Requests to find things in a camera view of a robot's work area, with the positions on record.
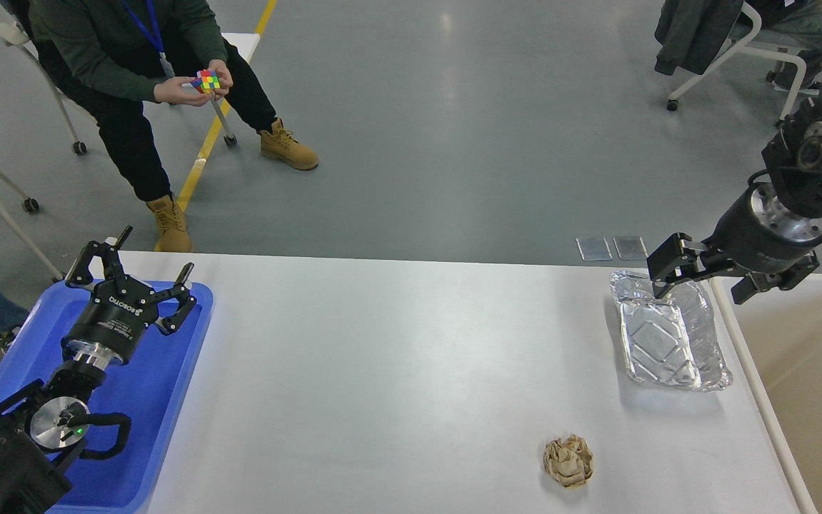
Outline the white chair with dark jacket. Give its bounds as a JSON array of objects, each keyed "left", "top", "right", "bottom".
[{"left": 655, "top": 1, "right": 808, "bottom": 119}]

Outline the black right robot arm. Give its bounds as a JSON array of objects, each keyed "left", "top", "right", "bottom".
[{"left": 646, "top": 95, "right": 822, "bottom": 305}]

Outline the beige plastic bin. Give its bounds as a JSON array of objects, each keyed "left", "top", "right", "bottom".
[{"left": 711, "top": 274, "right": 822, "bottom": 513}]

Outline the seated person in green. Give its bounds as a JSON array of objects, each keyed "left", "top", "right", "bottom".
[{"left": 27, "top": 1, "right": 319, "bottom": 253}]

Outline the crumpled brown paper ball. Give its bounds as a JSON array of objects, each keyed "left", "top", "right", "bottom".
[{"left": 543, "top": 435, "right": 593, "bottom": 488}]

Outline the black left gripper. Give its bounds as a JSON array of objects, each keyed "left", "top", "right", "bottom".
[{"left": 62, "top": 226, "right": 198, "bottom": 366}]

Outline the left metal floor plate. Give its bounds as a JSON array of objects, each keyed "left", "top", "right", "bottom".
[{"left": 575, "top": 236, "right": 613, "bottom": 261}]

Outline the blue plastic tray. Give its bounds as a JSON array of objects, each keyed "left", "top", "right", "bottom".
[{"left": 0, "top": 283, "right": 214, "bottom": 513}]

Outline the metal floor plate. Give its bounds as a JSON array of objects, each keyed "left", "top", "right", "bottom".
[
  {"left": 575, "top": 236, "right": 613, "bottom": 261},
  {"left": 613, "top": 236, "right": 648, "bottom": 261}
]

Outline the right metal floor plate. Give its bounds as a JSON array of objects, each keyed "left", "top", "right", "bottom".
[{"left": 613, "top": 236, "right": 648, "bottom": 261}]

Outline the colourful puzzle cube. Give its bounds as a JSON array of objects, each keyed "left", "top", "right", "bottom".
[{"left": 191, "top": 69, "right": 224, "bottom": 94}]

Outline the aluminium foil tray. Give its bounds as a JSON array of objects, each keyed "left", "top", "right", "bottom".
[{"left": 610, "top": 270, "right": 733, "bottom": 393}]

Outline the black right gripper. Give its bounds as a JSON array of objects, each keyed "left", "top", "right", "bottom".
[{"left": 648, "top": 183, "right": 822, "bottom": 305}]

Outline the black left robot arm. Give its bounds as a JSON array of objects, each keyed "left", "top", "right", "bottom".
[{"left": 0, "top": 227, "right": 198, "bottom": 513}]

